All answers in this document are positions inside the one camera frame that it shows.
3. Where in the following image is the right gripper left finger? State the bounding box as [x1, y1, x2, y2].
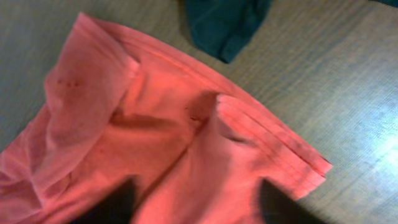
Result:
[70, 175, 136, 224]

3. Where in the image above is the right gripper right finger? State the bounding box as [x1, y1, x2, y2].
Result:
[259, 180, 326, 224]

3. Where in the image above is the red orange t-shirt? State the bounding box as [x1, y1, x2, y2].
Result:
[1, 14, 331, 223]

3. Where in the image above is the dark teal garment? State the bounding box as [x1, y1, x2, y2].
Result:
[178, 0, 273, 64]

